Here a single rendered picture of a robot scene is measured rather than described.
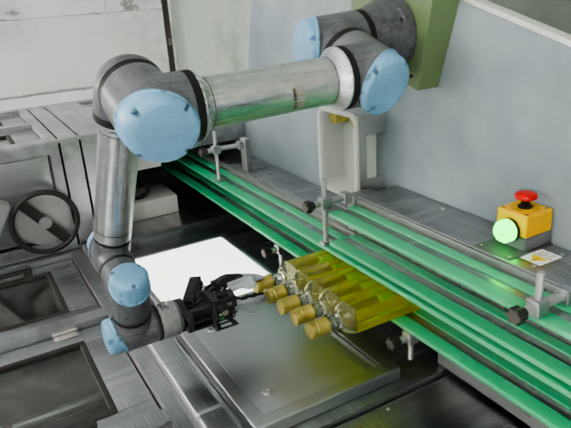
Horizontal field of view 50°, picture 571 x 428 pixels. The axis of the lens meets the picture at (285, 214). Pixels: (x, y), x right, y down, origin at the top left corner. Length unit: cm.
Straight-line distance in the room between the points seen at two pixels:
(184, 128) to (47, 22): 389
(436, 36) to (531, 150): 30
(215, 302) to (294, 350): 23
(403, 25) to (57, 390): 108
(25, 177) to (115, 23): 295
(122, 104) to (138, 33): 400
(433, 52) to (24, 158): 128
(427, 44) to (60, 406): 107
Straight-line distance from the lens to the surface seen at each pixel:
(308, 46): 121
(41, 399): 147
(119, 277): 117
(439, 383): 135
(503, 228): 116
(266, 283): 138
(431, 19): 128
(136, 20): 493
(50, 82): 481
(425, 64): 131
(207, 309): 130
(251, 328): 148
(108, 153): 113
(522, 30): 121
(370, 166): 153
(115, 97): 97
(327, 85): 107
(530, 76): 120
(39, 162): 206
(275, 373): 132
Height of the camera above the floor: 167
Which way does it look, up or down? 26 degrees down
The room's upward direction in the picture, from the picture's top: 105 degrees counter-clockwise
